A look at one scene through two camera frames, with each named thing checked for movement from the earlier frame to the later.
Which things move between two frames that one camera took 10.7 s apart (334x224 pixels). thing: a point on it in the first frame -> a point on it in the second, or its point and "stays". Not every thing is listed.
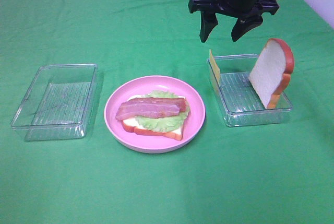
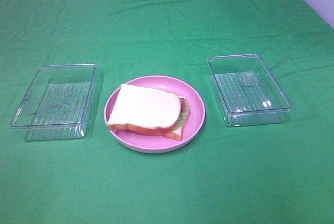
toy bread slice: x=270 y=75 -> x=148 y=108
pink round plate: x=150 y=143 stays
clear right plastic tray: x=237 y=98 stays
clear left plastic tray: x=57 y=104 stays
